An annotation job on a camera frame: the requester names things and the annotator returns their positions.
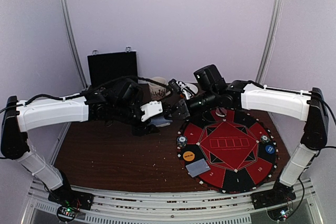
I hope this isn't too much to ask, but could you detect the green white chip stack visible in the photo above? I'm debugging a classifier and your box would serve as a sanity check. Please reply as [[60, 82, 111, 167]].
[[260, 135, 270, 143], [176, 135, 187, 148]]

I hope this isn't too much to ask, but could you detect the blue playing card deck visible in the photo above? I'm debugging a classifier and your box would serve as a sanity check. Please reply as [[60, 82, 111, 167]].
[[150, 115, 173, 127]]

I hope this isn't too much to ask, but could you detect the dealt blue cards pile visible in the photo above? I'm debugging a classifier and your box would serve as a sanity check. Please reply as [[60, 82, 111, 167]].
[[185, 158, 211, 178]]

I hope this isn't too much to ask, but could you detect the blue small blind button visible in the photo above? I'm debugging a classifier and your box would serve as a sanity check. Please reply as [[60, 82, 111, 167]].
[[265, 145, 276, 154]]

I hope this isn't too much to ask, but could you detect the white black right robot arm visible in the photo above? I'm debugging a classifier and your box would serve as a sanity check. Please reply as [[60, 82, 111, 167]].
[[171, 65, 329, 204]]

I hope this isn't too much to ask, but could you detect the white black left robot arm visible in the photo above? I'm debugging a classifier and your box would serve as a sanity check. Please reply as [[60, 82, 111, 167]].
[[1, 77, 170, 205]]

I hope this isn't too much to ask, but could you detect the orange white small bowl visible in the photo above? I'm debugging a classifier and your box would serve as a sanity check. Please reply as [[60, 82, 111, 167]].
[[186, 83, 198, 94]]

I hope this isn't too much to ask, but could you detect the clear red dealer button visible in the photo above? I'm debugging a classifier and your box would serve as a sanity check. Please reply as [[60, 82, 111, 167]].
[[215, 108, 227, 117]]

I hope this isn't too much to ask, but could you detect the tall ceramic seashell mug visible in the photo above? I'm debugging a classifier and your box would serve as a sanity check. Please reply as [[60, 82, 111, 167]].
[[149, 77, 167, 100]]

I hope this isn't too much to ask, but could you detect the black poker chip case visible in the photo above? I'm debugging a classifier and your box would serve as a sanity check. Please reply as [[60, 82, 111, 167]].
[[87, 51, 138, 88]]

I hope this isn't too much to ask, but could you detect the orange big blind button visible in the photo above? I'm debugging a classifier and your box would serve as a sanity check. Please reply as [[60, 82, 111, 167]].
[[183, 151, 195, 162]]

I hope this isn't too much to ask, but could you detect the round red black poker mat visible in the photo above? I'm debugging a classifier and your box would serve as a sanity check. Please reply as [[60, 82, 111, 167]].
[[177, 109, 278, 194]]

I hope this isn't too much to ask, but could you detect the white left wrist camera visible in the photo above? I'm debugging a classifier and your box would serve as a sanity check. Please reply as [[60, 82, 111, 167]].
[[140, 101, 163, 122]]

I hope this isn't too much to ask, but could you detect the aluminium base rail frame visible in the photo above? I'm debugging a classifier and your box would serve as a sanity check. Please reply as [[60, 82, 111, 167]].
[[20, 179, 323, 224]]

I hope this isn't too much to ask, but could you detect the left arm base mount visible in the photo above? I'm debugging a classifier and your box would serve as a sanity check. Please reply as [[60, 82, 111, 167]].
[[48, 191, 94, 222]]

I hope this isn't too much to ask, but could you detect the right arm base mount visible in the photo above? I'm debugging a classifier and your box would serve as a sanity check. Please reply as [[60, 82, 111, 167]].
[[251, 189, 296, 221]]

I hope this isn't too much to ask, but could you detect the left aluminium frame post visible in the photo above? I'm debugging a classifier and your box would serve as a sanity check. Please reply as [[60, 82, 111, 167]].
[[60, 0, 88, 89]]

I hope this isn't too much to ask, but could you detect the aluminium frame post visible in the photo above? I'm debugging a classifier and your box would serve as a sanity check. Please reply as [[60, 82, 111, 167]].
[[60, 0, 88, 89], [255, 0, 284, 84]]

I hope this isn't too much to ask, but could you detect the right aluminium frame post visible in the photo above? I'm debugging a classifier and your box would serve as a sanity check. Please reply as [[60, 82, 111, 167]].
[[255, 0, 284, 84]]

